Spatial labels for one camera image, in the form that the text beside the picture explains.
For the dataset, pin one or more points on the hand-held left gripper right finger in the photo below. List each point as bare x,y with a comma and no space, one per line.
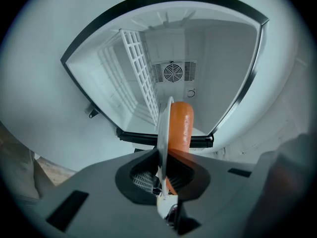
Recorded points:
218,202

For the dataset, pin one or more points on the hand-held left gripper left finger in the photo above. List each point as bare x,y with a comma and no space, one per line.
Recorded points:
104,202

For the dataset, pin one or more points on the orange carrot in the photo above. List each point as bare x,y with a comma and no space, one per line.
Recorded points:
180,125

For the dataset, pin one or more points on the black mini fridge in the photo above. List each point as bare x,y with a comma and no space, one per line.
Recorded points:
223,71

